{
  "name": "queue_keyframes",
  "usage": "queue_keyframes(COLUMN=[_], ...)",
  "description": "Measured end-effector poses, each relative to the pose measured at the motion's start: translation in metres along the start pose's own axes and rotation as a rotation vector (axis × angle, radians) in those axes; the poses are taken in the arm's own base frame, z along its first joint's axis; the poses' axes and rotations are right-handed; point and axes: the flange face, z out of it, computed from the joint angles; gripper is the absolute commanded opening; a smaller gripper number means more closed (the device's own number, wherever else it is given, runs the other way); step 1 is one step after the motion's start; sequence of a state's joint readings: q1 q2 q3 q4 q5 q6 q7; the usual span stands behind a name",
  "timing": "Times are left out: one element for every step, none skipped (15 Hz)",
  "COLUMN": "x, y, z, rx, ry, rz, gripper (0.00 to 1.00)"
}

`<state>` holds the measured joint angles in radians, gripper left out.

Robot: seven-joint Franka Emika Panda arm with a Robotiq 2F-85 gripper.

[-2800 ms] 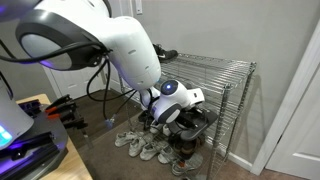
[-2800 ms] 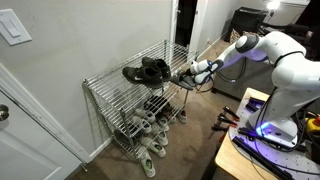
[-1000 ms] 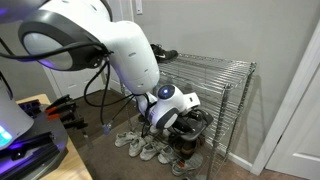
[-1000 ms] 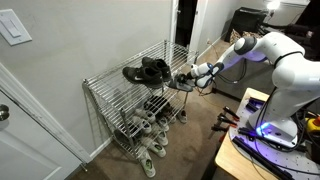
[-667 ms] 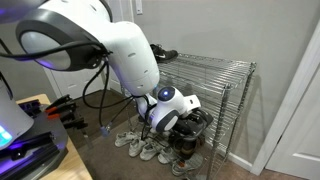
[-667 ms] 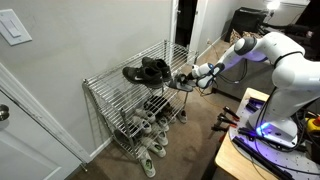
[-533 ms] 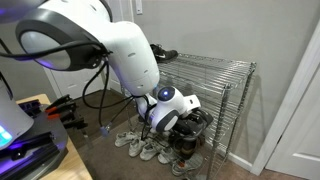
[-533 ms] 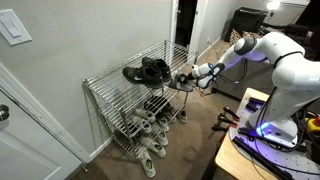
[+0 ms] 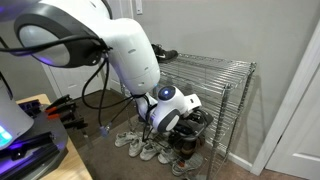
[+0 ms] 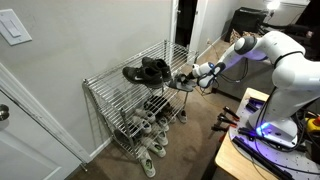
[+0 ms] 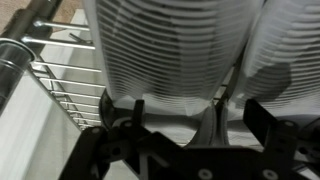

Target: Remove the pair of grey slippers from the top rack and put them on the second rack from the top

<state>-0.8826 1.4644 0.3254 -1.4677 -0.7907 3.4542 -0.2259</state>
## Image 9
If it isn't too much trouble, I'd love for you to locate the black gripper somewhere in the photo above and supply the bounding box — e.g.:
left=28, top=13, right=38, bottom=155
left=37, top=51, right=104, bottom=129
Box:
left=179, top=111, right=205, bottom=127

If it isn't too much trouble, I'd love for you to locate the grey slide slipper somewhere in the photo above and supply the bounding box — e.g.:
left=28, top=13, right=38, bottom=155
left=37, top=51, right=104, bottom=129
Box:
left=171, top=121, right=206, bottom=141
left=186, top=108, right=215, bottom=133

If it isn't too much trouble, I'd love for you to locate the dark brown shoe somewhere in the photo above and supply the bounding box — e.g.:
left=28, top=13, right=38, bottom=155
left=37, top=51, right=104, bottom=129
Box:
left=171, top=139, right=198, bottom=160

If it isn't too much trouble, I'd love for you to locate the grey sneaker orange accent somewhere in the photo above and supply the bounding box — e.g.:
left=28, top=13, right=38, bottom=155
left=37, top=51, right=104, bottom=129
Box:
left=171, top=152, right=205, bottom=177

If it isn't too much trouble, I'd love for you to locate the black sneaker white swoosh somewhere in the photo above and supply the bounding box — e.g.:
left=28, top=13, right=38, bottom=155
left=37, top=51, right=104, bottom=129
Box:
left=151, top=43, right=180, bottom=65

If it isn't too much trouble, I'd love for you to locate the grey robot mounting plate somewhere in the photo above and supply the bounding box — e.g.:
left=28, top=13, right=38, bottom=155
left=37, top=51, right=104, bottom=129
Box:
left=0, top=103, right=70, bottom=180

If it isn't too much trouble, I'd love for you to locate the chrome wire shoe rack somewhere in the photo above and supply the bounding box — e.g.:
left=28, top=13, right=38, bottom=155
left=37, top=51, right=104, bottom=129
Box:
left=119, top=53, right=258, bottom=180

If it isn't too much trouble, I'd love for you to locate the black clamp orange handle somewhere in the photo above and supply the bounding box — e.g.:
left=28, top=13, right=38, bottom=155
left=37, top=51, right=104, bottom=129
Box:
left=45, top=93, right=73, bottom=108
left=46, top=111, right=90, bottom=131
left=44, top=101, right=78, bottom=117

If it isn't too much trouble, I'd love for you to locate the white light switch plate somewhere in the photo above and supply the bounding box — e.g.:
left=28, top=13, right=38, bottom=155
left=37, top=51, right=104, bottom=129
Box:
left=135, top=0, right=144, bottom=15

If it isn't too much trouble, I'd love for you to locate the dark blue bracket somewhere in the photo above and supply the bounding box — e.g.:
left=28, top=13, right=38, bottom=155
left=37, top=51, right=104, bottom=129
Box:
left=17, top=98, right=42, bottom=117

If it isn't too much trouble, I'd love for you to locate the black aluminium rail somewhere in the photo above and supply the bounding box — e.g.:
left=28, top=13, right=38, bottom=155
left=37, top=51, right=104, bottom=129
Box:
left=0, top=143, right=62, bottom=180
left=0, top=130, right=56, bottom=161

